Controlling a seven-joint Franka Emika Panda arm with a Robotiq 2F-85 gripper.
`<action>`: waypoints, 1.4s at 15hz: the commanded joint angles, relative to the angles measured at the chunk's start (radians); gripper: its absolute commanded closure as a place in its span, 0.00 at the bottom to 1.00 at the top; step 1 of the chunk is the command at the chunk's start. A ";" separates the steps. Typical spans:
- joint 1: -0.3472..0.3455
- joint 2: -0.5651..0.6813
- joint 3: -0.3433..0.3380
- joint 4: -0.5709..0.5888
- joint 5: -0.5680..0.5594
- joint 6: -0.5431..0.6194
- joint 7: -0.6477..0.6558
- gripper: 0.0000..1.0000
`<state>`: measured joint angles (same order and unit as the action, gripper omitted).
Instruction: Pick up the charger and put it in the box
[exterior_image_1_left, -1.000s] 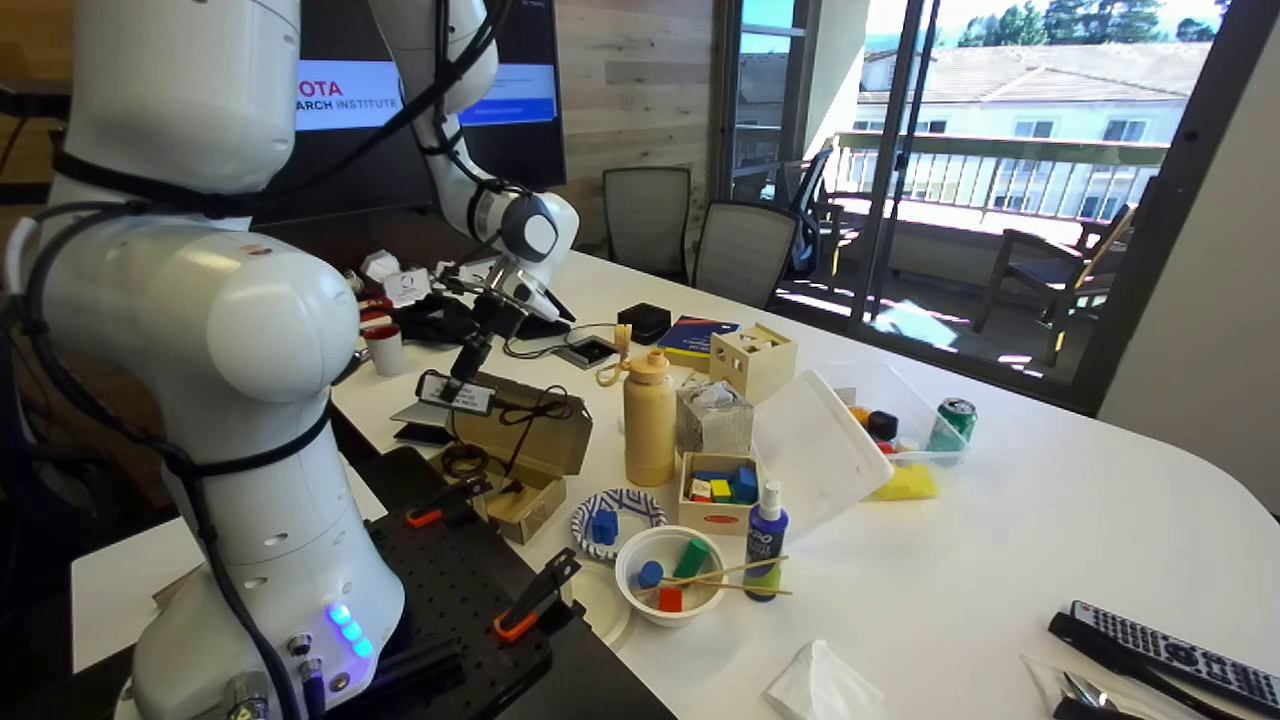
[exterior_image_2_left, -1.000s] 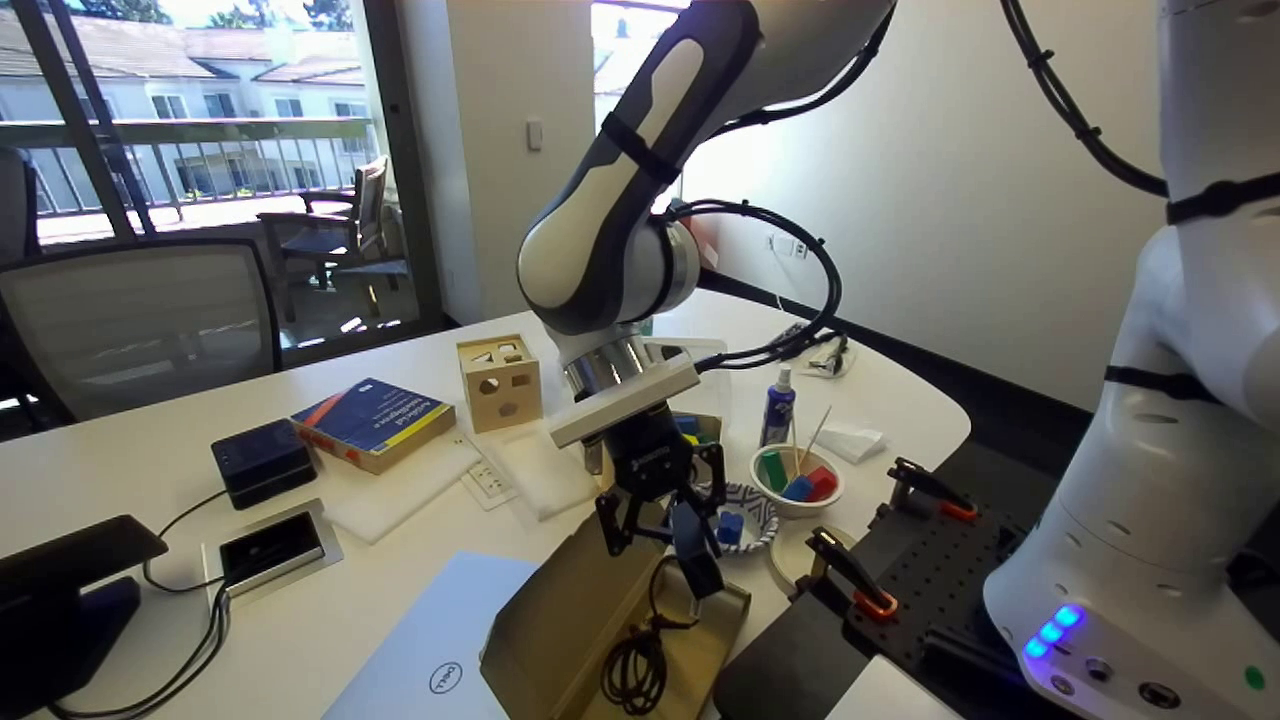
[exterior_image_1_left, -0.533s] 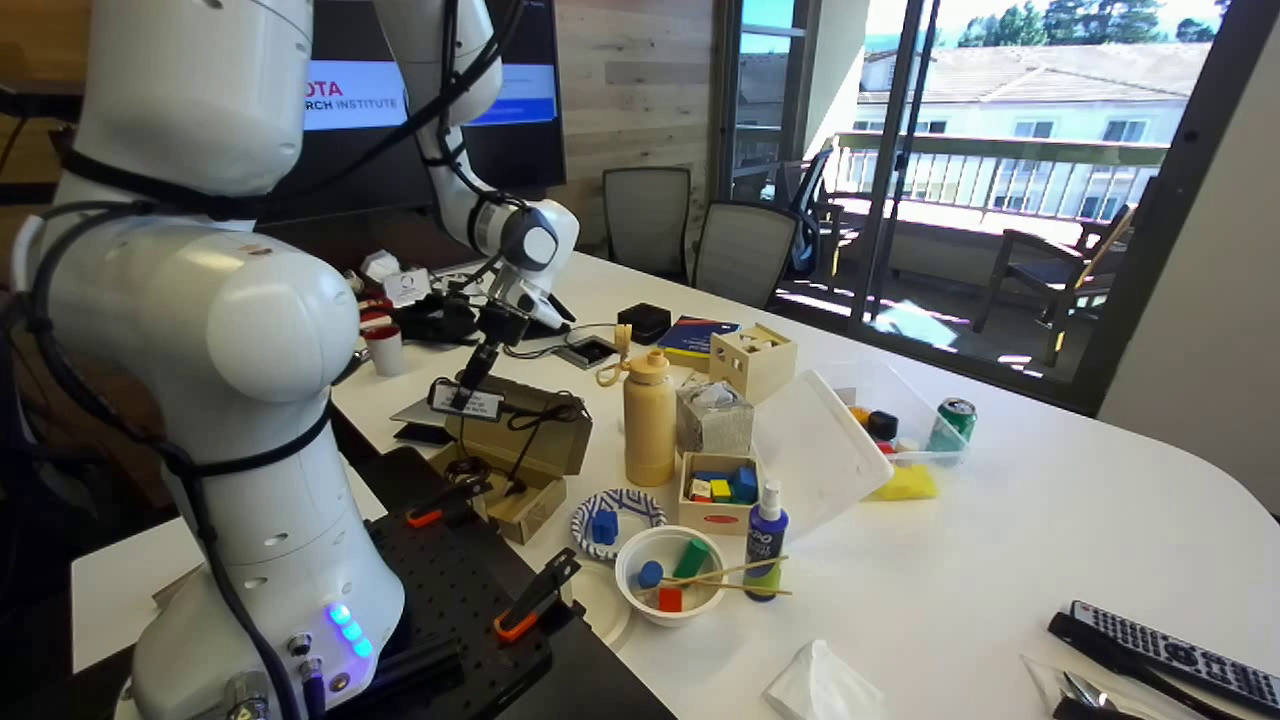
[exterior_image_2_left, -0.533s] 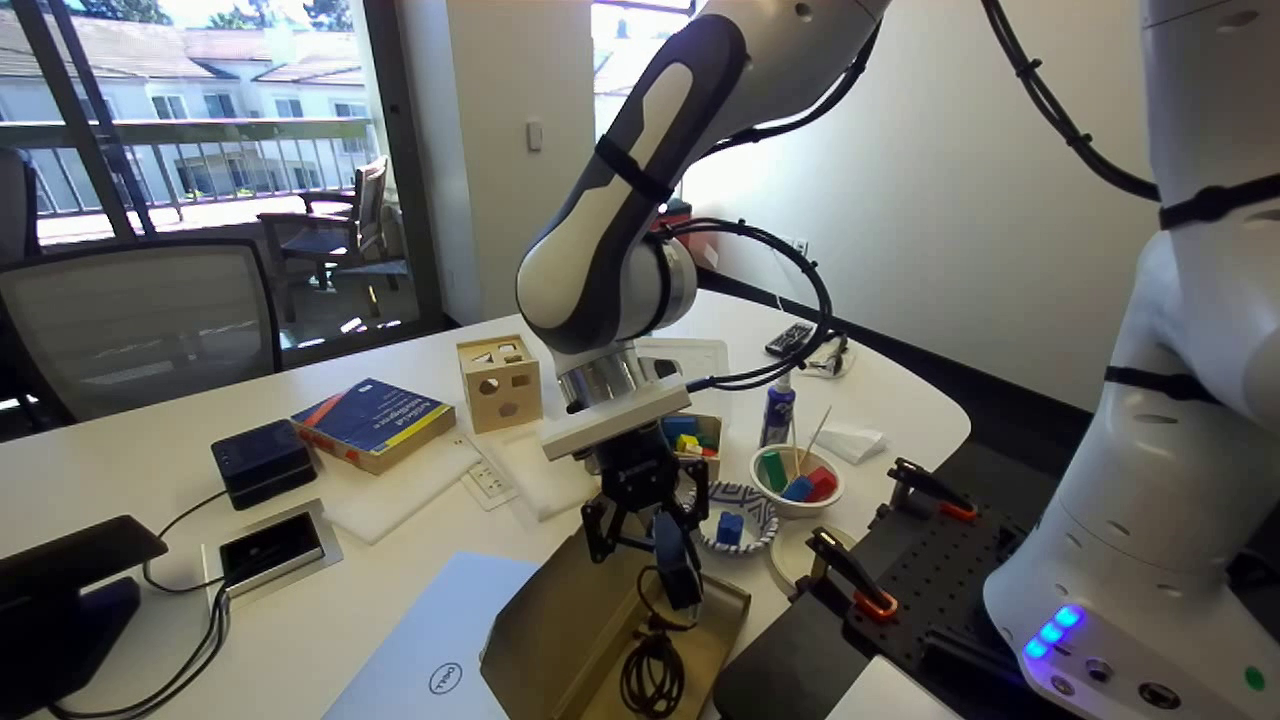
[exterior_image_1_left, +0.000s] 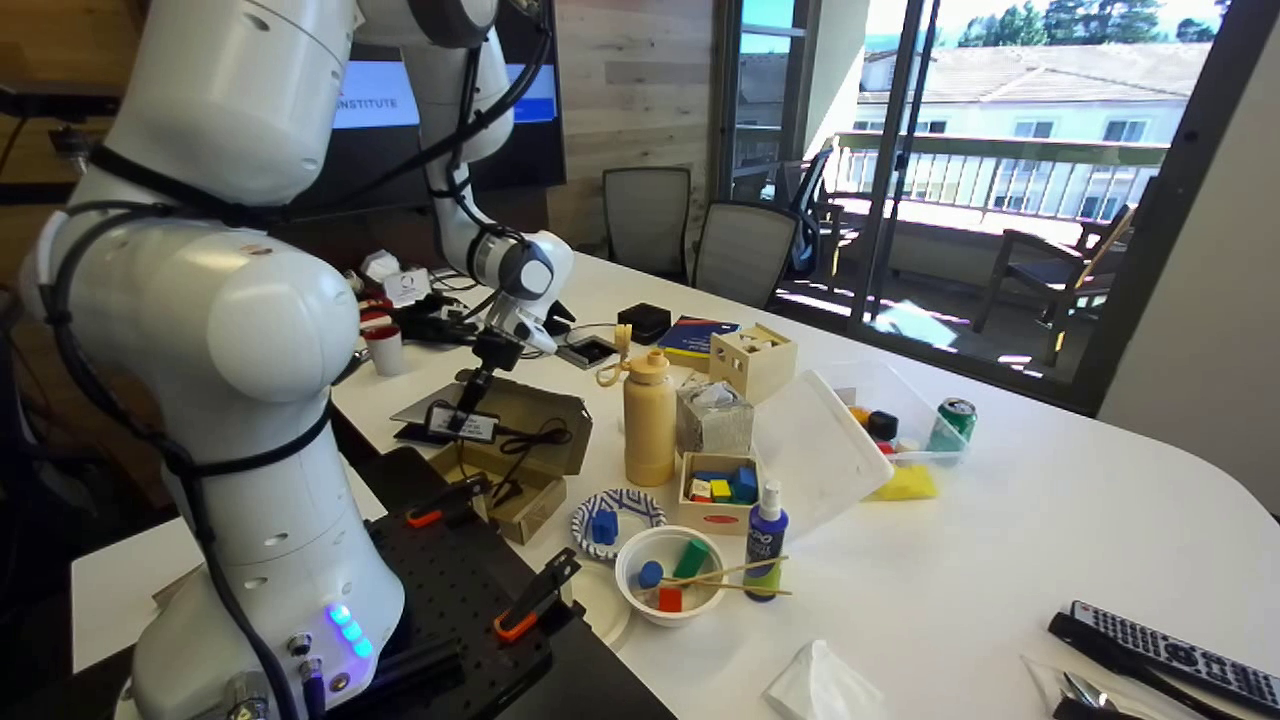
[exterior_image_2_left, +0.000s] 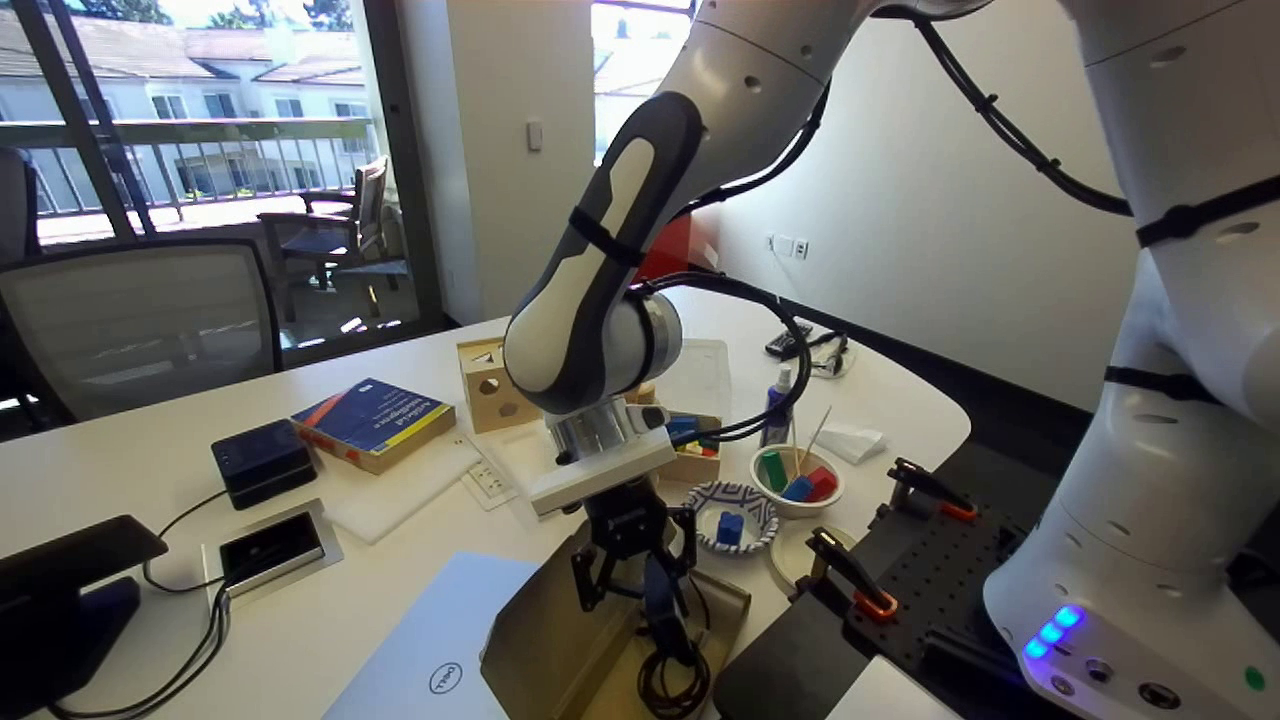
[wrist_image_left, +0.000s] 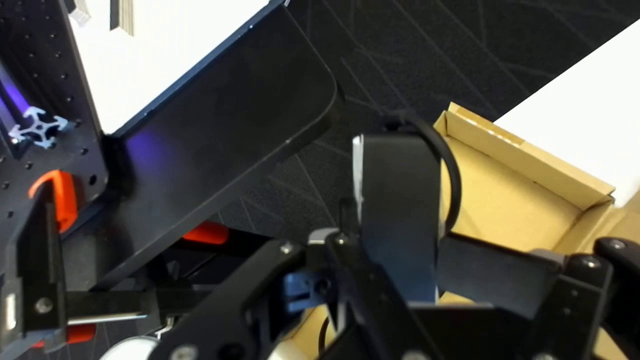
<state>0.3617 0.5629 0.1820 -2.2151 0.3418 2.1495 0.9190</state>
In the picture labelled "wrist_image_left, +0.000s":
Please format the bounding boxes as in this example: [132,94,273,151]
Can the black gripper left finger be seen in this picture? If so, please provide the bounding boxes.
[145,196,442,360]

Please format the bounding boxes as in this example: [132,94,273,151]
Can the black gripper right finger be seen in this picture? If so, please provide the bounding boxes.
[436,234,640,360]

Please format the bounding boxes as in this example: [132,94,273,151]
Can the open brown cardboard box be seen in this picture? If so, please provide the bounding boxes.
[275,100,640,360]

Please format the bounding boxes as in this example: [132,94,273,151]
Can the smooth black board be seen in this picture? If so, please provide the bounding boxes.
[97,0,343,291]

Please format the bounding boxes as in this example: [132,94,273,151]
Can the aluminium profile end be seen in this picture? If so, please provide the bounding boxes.
[6,106,72,151]

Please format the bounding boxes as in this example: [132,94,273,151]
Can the black pegboard base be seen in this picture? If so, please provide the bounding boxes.
[0,0,111,336]

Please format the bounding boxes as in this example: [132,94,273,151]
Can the black clamp orange handle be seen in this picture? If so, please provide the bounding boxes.
[179,220,234,249]
[0,169,176,356]

